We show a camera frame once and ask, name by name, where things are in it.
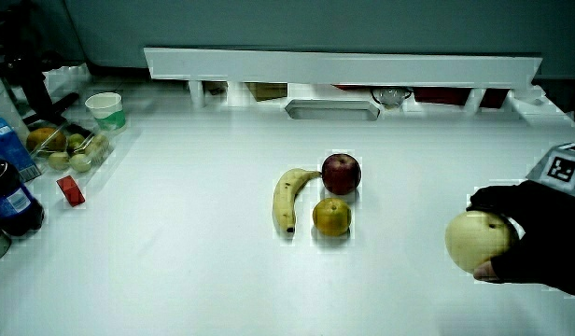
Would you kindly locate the person's right hand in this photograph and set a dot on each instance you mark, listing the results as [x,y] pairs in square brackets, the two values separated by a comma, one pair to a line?
[549,233]

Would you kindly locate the pale yellow pear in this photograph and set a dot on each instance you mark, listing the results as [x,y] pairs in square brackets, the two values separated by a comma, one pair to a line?
[474,240]

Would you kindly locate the clear glass bowl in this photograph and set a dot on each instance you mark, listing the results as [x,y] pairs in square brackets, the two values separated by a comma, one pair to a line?
[391,96]

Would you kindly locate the red apple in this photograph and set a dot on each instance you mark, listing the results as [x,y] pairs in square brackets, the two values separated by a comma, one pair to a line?
[341,174]

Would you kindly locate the orange fruit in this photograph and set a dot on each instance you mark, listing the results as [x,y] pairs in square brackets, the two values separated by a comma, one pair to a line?
[332,217]

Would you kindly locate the yellow banana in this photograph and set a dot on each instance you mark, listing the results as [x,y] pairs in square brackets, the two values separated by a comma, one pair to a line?
[285,196]

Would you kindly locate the white shelf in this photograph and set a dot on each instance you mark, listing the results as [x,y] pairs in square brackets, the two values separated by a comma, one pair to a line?
[339,67]

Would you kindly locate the clear plastic fruit container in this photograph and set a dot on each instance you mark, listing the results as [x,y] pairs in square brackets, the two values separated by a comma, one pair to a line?
[101,156]

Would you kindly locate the white green paper cup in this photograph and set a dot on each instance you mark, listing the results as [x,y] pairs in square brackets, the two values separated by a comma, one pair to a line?
[106,112]

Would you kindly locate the small green fruit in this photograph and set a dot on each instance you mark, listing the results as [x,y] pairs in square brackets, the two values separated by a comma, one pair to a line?
[59,161]
[75,141]
[80,163]
[97,144]

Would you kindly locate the red block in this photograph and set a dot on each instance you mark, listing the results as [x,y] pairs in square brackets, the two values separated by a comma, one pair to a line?
[71,191]

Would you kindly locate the yellow-brown mango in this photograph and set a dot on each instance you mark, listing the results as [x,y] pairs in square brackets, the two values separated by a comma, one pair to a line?
[42,137]

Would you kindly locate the black stand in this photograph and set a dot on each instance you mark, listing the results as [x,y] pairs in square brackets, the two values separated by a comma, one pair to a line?
[33,88]

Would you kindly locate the dark bottle blue label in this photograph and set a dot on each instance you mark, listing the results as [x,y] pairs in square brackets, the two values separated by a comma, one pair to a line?
[12,200]

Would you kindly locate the blue carton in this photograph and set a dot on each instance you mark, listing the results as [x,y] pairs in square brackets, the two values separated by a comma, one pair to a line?
[9,147]

